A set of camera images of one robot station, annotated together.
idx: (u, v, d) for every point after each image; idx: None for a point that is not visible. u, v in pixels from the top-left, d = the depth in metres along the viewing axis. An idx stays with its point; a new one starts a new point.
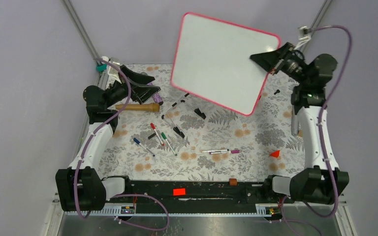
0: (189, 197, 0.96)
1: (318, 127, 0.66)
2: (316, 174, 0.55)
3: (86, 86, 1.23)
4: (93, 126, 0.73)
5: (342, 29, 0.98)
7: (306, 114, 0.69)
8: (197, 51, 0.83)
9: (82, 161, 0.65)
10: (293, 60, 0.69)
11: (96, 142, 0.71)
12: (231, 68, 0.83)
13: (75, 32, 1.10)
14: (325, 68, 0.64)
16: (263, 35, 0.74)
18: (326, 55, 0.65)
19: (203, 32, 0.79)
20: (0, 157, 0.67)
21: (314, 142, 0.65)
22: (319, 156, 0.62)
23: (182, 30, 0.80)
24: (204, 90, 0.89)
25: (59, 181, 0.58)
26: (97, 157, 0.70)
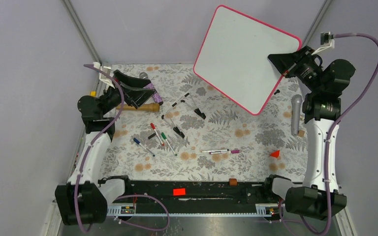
0: (189, 197, 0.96)
1: (325, 143, 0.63)
2: (312, 193, 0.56)
3: (86, 86, 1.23)
4: (90, 135, 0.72)
5: (342, 29, 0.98)
7: (316, 128, 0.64)
8: (224, 40, 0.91)
9: (80, 175, 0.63)
10: (308, 64, 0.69)
11: (94, 153, 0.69)
12: (249, 64, 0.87)
13: (74, 32, 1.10)
14: (341, 73, 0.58)
16: (284, 36, 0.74)
18: (343, 60, 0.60)
19: (231, 25, 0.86)
20: (0, 158, 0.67)
21: (317, 160, 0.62)
22: (320, 175, 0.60)
23: (214, 19, 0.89)
24: (221, 82, 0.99)
25: (59, 196, 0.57)
26: (96, 168, 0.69)
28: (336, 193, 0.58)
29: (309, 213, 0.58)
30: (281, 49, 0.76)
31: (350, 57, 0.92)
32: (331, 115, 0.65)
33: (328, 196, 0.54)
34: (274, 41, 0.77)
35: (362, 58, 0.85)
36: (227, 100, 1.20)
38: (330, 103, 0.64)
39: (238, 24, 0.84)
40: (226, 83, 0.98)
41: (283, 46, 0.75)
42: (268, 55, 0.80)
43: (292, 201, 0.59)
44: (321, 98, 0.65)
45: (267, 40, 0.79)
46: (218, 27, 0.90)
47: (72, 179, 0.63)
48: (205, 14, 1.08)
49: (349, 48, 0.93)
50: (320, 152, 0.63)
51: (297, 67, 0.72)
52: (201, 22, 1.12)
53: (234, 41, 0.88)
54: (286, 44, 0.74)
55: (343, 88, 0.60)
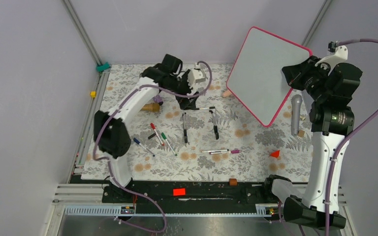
0: (189, 197, 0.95)
1: (330, 162, 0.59)
2: (310, 214, 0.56)
3: (85, 86, 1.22)
4: (144, 80, 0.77)
5: (340, 30, 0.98)
7: (323, 143, 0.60)
8: (252, 56, 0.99)
9: (118, 110, 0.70)
10: (313, 73, 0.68)
11: (138, 98, 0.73)
12: (267, 76, 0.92)
13: (74, 32, 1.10)
14: (349, 73, 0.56)
16: (299, 49, 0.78)
18: (348, 64, 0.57)
19: (259, 43, 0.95)
20: (0, 157, 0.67)
21: (320, 179, 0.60)
22: (320, 196, 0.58)
23: (248, 37, 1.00)
24: (242, 94, 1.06)
25: (97, 118, 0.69)
26: (134, 112, 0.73)
28: (335, 215, 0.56)
29: (307, 225, 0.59)
30: (294, 60, 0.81)
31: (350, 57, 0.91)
32: (343, 128, 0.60)
33: (327, 221, 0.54)
34: (289, 54, 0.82)
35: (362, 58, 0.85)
36: (227, 100, 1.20)
38: (343, 114, 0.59)
39: (266, 42, 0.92)
40: (244, 96, 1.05)
41: (295, 57, 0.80)
42: (281, 68, 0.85)
43: (293, 213, 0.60)
44: (331, 107, 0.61)
45: (284, 53, 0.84)
46: (249, 45, 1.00)
47: (111, 111, 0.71)
48: (205, 15, 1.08)
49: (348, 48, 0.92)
50: (326, 171, 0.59)
51: (301, 76, 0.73)
52: (201, 23, 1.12)
53: (259, 56, 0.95)
54: (298, 56, 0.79)
55: (354, 91, 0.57)
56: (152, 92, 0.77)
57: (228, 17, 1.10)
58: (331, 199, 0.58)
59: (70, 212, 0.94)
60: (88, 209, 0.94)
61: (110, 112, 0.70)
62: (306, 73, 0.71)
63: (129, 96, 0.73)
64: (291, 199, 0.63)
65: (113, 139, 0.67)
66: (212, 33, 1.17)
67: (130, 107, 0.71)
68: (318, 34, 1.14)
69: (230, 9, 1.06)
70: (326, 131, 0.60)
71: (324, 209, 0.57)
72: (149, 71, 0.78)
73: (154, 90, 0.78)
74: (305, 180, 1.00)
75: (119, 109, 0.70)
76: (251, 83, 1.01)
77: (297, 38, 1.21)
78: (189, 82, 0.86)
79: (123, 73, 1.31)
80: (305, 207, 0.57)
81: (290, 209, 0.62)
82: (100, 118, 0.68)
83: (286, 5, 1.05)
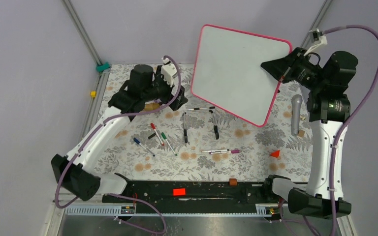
0: (189, 197, 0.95)
1: (331, 149, 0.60)
2: (316, 202, 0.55)
3: (85, 86, 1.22)
4: (108, 111, 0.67)
5: (340, 31, 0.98)
7: (322, 131, 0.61)
8: (218, 56, 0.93)
9: (78, 154, 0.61)
10: (304, 65, 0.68)
11: (101, 135, 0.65)
12: (244, 73, 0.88)
13: (74, 32, 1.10)
14: (344, 63, 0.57)
16: (275, 42, 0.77)
18: (342, 52, 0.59)
19: (221, 42, 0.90)
20: (0, 157, 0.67)
21: (322, 166, 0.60)
22: (325, 183, 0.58)
23: (202, 38, 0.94)
24: (219, 97, 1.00)
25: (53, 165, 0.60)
26: (98, 152, 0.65)
28: (341, 200, 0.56)
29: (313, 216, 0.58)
30: (273, 54, 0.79)
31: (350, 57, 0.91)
32: (340, 115, 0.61)
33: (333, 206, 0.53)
34: (262, 47, 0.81)
35: (362, 58, 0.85)
36: None
38: (339, 102, 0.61)
39: (227, 39, 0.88)
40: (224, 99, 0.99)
41: (273, 51, 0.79)
42: (261, 64, 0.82)
43: (298, 203, 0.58)
44: (328, 97, 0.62)
45: (255, 47, 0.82)
46: (209, 45, 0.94)
47: (70, 155, 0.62)
48: (205, 14, 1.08)
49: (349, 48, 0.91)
50: (328, 158, 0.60)
51: (291, 70, 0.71)
52: (201, 23, 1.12)
53: (225, 54, 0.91)
54: (277, 50, 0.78)
55: (350, 79, 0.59)
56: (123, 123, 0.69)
57: (228, 17, 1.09)
58: (335, 185, 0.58)
59: (70, 212, 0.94)
60: (88, 209, 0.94)
61: (68, 156, 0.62)
62: (296, 67, 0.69)
63: (92, 135, 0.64)
64: (294, 191, 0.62)
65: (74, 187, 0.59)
66: None
67: (91, 148, 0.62)
68: None
69: (230, 8, 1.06)
70: (324, 118, 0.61)
71: (329, 196, 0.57)
72: (116, 97, 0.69)
73: (125, 119, 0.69)
74: (305, 180, 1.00)
75: (79, 153, 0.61)
76: (224, 84, 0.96)
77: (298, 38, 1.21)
78: (168, 81, 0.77)
79: (123, 73, 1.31)
80: (310, 196, 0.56)
81: (294, 201, 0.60)
82: (57, 165, 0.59)
83: (286, 5, 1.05)
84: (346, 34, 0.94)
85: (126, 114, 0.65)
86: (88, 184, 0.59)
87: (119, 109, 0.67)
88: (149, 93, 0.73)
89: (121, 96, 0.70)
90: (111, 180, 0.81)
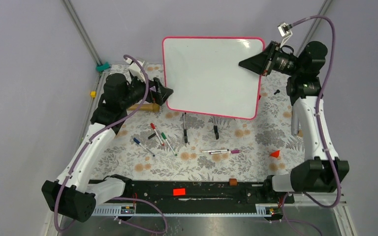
0: (189, 197, 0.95)
1: (316, 117, 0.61)
2: (317, 165, 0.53)
3: (85, 86, 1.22)
4: (92, 127, 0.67)
5: (339, 31, 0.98)
7: (303, 104, 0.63)
8: (188, 66, 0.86)
9: (69, 177, 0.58)
10: (281, 56, 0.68)
11: (90, 152, 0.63)
12: (223, 75, 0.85)
13: (74, 32, 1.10)
14: (318, 53, 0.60)
16: (244, 40, 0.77)
18: (314, 43, 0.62)
19: (187, 52, 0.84)
20: (0, 157, 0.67)
21: (313, 132, 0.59)
22: (318, 146, 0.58)
23: (165, 53, 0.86)
24: (201, 105, 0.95)
25: (45, 192, 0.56)
26: (90, 170, 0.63)
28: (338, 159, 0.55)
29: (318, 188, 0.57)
30: (245, 52, 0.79)
31: (349, 57, 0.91)
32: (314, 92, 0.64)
33: (331, 163, 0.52)
34: (232, 49, 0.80)
35: (360, 59, 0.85)
36: None
38: (311, 83, 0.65)
39: (191, 48, 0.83)
40: (207, 105, 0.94)
41: (244, 51, 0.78)
42: (239, 63, 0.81)
43: (300, 176, 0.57)
44: (303, 79, 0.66)
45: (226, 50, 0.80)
46: (176, 58, 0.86)
47: (60, 179, 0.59)
48: (204, 15, 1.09)
49: (348, 48, 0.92)
50: (316, 123, 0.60)
51: (272, 63, 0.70)
52: (201, 23, 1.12)
53: (194, 65, 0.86)
54: (249, 47, 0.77)
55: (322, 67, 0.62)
56: (110, 133, 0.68)
57: (228, 17, 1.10)
58: (330, 147, 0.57)
59: None
60: None
61: (59, 181, 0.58)
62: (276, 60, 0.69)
63: (80, 155, 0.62)
64: (295, 169, 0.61)
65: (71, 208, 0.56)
66: (212, 33, 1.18)
67: (82, 168, 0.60)
68: (317, 34, 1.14)
69: (230, 9, 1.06)
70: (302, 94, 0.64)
71: (327, 157, 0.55)
72: (97, 112, 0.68)
73: (111, 131, 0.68)
74: None
75: (70, 174, 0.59)
76: (203, 90, 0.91)
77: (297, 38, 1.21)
78: (140, 77, 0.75)
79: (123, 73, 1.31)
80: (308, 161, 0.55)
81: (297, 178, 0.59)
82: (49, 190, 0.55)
83: (285, 5, 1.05)
84: (345, 34, 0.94)
85: (108, 126, 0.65)
86: (84, 203, 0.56)
87: (102, 124, 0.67)
88: (128, 100, 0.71)
89: (102, 110, 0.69)
90: (108, 188, 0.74)
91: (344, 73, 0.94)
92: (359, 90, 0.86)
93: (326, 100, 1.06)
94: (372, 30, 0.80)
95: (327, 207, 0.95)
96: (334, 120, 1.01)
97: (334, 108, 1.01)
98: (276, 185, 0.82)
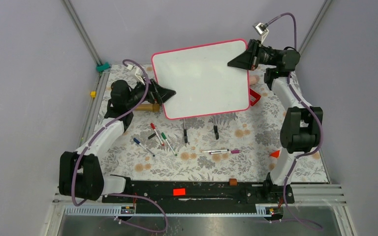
0: (189, 197, 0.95)
1: (290, 87, 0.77)
2: (298, 112, 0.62)
3: (85, 86, 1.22)
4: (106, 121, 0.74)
5: (338, 31, 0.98)
7: (279, 81, 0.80)
8: (181, 76, 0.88)
9: (88, 147, 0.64)
10: (264, 53, 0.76)
11: (107, 134, 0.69)
12: (214, 75, 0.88)
13: (74, 32, 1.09)
14: (289, 62, 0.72)
16: (231, 43, 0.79)
18: (290, 51, 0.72)
19: (177, 64, 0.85)
20: (0, 156, 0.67)
21: (289, 96, 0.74)
22: (295, 102, 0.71)
23: (156, 68, 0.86)
24: (198, 108, 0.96)
25: (63, 162, 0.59)
26: (103, 149, 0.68)
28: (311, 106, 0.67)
29: (305, 143, 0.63)
30: (233, 52, 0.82)
31: (349, 57, 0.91)
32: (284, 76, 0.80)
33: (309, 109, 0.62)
34: (221, 53, 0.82)
35: (360, 58, 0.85)
36: None
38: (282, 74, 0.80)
39: (179, 59, 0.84)
40: (205, 107, 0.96)
41: (233, 52, 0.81)
42: (228, 63, 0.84)
43: (286, 131, 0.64)
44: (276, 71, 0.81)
45: (215, 55, 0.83)
46: (167, 72, 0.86)
47: (79, 149, 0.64)
48: (204, 15, 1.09)
49: (348, 48, 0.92)
50: (288, 89, 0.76)
51: (258, 59, 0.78)
52: (201, 23, 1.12)
53: (187, 73, 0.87)
54: (235, 48, 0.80)
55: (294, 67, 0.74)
56: (120, 126, 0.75)
57: (228, 17, 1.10)
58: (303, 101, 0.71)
59: (70, 212, 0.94)
60: (89, 209, 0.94)
61: (77, 151, 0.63)
62: (260, 57, 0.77)
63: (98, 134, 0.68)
64: (282, 132, 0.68)
65: (85, 179, 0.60)
66: (212, 33, 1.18)
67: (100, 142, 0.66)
68: (317, 34, 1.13)
69: (230, 9, 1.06)
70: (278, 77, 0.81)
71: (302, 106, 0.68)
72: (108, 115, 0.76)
73: (122, 123, 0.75)
74: (305, 180, 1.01)
75: (89, 145, 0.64)
76: (201, 94, 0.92)
77: (297, 38, 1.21)
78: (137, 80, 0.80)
79: (123, 73, 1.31)
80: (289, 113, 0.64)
81: (284, 137, 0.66)
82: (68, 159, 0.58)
83: (285, 5, 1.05)
84: (344, 34, 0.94)
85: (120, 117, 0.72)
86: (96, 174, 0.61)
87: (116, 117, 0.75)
88: (132, 102, 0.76)
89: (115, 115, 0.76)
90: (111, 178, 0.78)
91: (344, 73, 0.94)
92: (359, 90, 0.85)
93: (326, 100, 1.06)
94: (372, 30, 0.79)
95: (327, 207, 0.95)
96: (333, 119, 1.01)
97: (333, 108, 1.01)
98: (275, 176, 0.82)
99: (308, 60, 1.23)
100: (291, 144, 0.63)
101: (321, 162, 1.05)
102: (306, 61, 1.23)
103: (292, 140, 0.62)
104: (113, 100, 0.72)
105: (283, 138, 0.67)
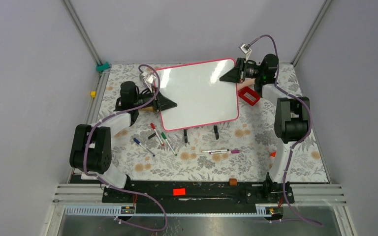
0: (189, 197, 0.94)
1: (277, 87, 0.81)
2: (286, 102, 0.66)
3: (85, 85, 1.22)
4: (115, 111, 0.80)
5: (338, 31, 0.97)
7: (266, 85, 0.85)
8: (181, 88, 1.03)
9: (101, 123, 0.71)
10: (249, 68, 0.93)
11: (117, 118, 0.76)
12: (209, 89, 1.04)
13: (74, 32, 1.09)
14: (271, 63, 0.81)
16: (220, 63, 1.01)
18: (270, 55, 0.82)
19: (177, 78, 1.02)
20: None
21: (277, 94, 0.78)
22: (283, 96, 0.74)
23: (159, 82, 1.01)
24: (197, 119, 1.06)
25: (78, 132, 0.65)
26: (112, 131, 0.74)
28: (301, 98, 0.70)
29: (299, 132, 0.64)
30: (223, 70, 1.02)
31: (349, 57, 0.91)
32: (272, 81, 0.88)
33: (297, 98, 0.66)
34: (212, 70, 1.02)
35: (360, 59, 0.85)
36: None
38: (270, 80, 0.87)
39: (180, 74, 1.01)
40: (203, 118, 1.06)
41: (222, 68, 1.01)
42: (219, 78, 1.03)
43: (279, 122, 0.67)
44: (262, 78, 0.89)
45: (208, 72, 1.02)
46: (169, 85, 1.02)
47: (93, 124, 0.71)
48: (204, 15, 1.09)
49: (348, 48, 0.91)
50: (275, 88, 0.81)
51: (244, 73, 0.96)
52: (201, 23, 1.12)
53: (187, 87, 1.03)
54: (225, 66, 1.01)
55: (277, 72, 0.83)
56: (128, 119, 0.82)
57: (228, 17, 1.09)
58: None
59: (70, 212, 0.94)
60: (89, 209, 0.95)
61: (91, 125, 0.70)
62: (246, 72, 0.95)
63: (110, 117, 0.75)
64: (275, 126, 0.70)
65: (96, 149, 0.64)
66: (212, 33, 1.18)
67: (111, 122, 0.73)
68: (317, 34, 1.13)
69: (230, 9, 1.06)
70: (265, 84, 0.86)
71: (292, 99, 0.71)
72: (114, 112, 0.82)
73: (129, 116, 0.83)
74: (305, 180, 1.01)
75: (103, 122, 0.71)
76: (199, 105, 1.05)
77: (297, 38, 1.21)
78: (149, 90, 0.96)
79: (123, 73, 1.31)
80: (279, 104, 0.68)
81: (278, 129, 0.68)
82: (82, 130, 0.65)
83: (285, 5, 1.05)
84: (344, 34, 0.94)
85: (126, 110, 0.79)
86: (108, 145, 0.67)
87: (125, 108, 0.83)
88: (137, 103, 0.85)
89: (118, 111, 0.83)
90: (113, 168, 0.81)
91: (344, 73, 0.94)
92: (359, 90, 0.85)
93: (326, 101, 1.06)
94: (371, 30, 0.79)
95: (327, 207, 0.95)
96: (333, 119, 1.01)
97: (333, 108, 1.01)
98: (274, 174, 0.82)
99: (308, 60, 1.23)
100: (285, 133, 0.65)
101: (321, 162, 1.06)
102: (306, 61, 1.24)
103: (285, 130, 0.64)
104: (122, 98, 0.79)
105: (277, 131, 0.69)
